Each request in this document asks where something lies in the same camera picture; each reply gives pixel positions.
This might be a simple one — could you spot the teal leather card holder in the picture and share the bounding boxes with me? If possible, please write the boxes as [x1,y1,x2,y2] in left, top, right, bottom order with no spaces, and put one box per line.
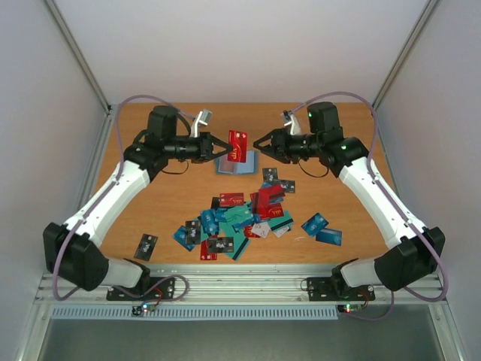
[214,150,259,175]

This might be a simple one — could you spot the lone black VIP card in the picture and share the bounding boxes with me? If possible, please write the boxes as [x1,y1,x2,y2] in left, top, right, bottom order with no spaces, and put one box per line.
[134,234,158,262]

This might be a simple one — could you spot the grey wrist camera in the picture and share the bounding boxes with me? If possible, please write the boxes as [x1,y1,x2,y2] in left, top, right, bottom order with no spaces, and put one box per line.
[190,109,212,138]
[282,111,301,135]

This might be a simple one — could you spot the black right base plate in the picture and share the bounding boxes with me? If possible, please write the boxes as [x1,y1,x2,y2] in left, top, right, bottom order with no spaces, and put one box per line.
[302,277,376,302]

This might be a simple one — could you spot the grey slotted cable duct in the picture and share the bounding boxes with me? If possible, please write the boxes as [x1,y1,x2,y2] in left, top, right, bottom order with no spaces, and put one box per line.
[51,305,338,321]

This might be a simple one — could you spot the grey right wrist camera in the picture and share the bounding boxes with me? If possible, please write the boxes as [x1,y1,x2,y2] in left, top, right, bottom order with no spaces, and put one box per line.
[282,111,301,135]

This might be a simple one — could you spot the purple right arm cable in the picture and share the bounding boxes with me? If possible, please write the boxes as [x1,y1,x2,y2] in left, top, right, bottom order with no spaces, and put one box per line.
[289,91,449,321]

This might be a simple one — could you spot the blue card far right upper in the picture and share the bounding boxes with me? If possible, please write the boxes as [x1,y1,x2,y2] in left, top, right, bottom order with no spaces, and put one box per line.
[301,213,329,237]

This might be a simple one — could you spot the red gold VIP card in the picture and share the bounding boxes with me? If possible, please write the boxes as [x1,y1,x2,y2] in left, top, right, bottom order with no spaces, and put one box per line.
[227,130,247,163]

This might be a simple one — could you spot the aluminium frame rail front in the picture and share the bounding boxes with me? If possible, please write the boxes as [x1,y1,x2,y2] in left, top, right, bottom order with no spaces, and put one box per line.
[34,262,442,305]

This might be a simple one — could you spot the left small circuit board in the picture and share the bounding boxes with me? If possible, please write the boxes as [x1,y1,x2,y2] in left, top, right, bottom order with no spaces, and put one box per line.
[131,304,156,317]

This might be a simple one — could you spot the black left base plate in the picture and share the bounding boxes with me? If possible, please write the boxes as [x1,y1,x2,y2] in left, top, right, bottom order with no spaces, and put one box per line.
[106,277,176,302]

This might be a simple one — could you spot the blue card left pile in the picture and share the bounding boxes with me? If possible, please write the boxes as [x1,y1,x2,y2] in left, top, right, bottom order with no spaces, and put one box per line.
[200,209,219,235]

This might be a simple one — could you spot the right small circuit board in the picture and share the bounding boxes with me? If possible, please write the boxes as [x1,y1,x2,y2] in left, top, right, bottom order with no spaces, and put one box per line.
[337,303,365,314]

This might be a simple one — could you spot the red card with magnetic stripe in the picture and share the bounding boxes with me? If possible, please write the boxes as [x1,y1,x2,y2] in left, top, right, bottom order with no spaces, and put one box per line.
[252,184,285,217]

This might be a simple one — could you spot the black card near right arm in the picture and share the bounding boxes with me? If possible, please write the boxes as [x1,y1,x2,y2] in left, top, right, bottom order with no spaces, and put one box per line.
[276,180,296,193]

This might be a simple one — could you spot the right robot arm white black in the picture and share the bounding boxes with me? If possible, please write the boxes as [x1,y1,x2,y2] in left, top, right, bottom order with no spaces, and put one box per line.
[253,102,446,299]

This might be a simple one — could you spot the teal card with black stripe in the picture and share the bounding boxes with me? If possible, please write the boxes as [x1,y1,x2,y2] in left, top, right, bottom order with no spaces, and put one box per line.
[231,238,250,261]

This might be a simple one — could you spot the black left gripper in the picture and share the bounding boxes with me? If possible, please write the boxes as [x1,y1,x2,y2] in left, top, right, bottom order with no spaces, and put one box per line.
[165,132,233,162]

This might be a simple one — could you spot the black card left pile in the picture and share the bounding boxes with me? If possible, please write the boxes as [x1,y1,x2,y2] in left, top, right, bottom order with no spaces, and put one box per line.
[185,220,201,245]

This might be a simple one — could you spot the small circuit board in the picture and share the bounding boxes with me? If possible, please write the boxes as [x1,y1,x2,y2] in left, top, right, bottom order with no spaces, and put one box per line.
[337,303,365,314]
[131,304,156,317]

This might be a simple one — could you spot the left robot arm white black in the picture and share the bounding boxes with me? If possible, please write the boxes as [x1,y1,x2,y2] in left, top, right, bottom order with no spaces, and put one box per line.
[43,105,233,300]

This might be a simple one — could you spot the blue card far right lower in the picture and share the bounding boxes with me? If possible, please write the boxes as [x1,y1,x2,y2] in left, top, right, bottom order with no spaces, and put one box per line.
[316,228,342,246]

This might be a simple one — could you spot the teal VIP card centre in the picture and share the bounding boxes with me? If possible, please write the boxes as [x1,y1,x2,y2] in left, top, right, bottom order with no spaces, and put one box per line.
[224,205,255,230]

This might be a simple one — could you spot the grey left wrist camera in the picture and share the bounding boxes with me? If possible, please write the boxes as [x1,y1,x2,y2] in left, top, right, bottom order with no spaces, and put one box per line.
[190,109,212,138]

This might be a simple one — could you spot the black card on red card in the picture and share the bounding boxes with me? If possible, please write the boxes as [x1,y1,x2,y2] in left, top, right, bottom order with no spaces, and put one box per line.
[207,237,234,253]

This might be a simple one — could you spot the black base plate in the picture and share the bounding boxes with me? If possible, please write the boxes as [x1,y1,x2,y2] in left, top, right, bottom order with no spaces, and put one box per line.
[302,277,376,302]
[106,277,176,302]

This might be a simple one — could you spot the red VIP card in pile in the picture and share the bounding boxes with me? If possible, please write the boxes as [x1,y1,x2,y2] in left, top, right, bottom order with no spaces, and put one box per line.
[219,193,244,208]

